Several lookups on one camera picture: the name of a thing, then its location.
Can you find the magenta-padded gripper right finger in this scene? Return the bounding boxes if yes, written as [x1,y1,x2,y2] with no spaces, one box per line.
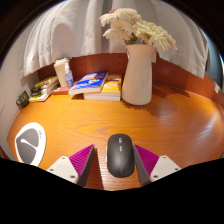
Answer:
[133,144,182,186]

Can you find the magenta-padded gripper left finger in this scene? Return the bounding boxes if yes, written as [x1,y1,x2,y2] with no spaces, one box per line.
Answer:
[45,144,96,188]

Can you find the black computer mouse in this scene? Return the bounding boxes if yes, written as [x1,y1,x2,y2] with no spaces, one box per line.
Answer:
[106,133,136,178]

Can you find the white grey round mouse pad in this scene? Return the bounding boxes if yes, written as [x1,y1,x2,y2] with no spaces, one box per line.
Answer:
[14,122,47,168]

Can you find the red brown book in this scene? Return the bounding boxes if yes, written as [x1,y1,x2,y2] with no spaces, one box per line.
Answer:
[52,85,71,96]

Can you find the white yellow spine book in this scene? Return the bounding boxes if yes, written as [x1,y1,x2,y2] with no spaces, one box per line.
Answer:
[28,91,54,103]

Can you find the black spine book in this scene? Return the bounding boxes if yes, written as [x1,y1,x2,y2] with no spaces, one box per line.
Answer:
[30,86,58,98]
[30,81,60,94]

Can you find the orange yellow cover book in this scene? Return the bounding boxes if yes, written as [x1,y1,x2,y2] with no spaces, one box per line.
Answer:
[83,73,123,102]

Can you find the white ceramic vase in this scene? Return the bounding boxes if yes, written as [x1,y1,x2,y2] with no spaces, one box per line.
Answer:
[121,43,158,107]

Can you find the clear spray bottle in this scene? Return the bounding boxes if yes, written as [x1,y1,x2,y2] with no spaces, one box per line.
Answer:
[64,62,75,88]

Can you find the dark mug with green inside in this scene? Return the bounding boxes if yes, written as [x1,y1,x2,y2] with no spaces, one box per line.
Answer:
[15,90,30,109]

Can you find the cream lidded tumbler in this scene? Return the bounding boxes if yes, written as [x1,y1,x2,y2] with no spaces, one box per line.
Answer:
[53,57,71,88]

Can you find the white curtain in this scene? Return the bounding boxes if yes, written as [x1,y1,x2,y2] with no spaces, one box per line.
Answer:
[19,0,209,79]

